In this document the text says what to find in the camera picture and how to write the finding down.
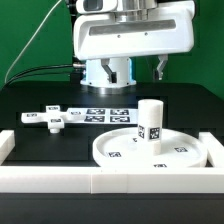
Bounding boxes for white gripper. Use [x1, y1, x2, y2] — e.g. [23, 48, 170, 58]
[74, 0, 195, 83]

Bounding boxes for white round table top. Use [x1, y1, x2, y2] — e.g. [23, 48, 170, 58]
[92, 127, 207, 169]

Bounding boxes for white cross table base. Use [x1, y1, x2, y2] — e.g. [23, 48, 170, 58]
[21, 105, 85, 134]

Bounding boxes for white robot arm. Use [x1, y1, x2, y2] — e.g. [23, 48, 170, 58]
[73, 0, 195, 94]

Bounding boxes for white marker sheet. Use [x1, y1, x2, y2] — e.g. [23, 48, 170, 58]
[66, 107, 141, 126]

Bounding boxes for white right fence block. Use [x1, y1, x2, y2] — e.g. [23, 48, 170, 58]
[199, 132, 224, 168]

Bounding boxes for white fence block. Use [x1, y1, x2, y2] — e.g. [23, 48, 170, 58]
[0, 130, 15, 166]
[199, 132, 224, 168]

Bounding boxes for white left fence block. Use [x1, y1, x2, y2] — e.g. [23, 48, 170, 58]
[0, 130, 15, 166]

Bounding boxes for white front fence bar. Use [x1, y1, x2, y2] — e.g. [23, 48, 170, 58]
[0, 166, 224, 194]

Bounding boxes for black camera stand pole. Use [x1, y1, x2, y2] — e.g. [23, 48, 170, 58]
[65, 0, 83, 84]

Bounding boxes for black cable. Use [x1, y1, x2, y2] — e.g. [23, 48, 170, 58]
[3, 64, 75, 88]

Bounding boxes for white cable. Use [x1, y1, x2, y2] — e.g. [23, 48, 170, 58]
[3, 0, 64, 84]

